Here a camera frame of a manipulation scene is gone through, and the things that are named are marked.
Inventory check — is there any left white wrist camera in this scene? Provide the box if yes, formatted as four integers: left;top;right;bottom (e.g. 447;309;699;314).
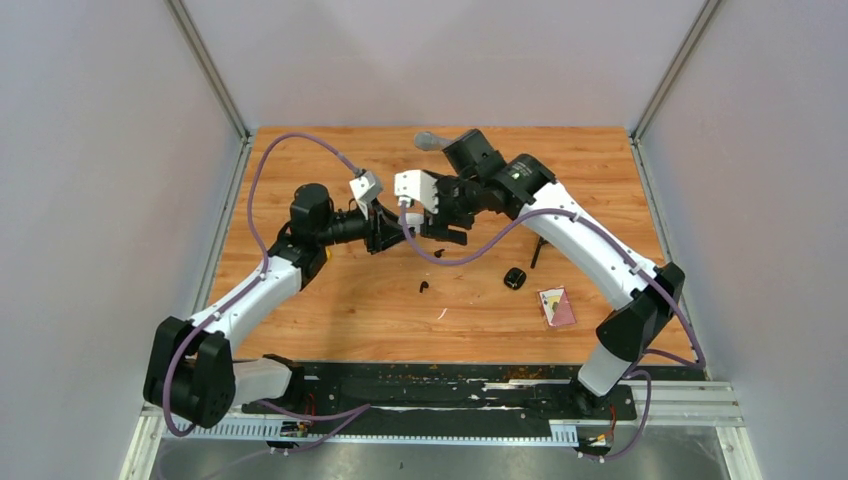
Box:
349;169;383;220

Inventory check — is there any black earbud charging case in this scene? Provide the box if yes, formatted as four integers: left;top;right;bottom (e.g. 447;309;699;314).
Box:
503;267;527;290

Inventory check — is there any playing card box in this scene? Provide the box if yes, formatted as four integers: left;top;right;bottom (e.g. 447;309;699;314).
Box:
537;287;577;328

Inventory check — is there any white earbud charging case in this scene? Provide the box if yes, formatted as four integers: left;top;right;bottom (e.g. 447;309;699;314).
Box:
404;212;425;237

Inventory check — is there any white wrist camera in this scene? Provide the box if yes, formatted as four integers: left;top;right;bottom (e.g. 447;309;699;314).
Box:
349;169;383;220
394;170;439;214

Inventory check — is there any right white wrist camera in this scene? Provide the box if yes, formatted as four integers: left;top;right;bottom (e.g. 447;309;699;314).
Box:
394;170;439;214

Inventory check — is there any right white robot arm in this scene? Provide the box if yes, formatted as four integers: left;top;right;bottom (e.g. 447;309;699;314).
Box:
395;129;685;418

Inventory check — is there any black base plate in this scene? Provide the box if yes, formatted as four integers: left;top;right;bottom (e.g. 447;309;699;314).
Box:
242;362;638;437

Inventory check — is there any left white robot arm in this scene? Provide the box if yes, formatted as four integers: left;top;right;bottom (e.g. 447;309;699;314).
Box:
142;178;403;428

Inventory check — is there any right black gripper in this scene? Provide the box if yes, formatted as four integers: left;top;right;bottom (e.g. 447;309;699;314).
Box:
421;170;487;243

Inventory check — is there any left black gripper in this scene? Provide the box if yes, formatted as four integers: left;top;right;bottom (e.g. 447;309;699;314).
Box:
317;198;415;255

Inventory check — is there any slotted cable duct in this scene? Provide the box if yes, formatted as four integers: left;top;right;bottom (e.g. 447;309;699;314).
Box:
187;420;579;447

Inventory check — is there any grey microphone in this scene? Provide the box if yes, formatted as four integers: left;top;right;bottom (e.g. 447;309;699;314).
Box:
413;131;457;152

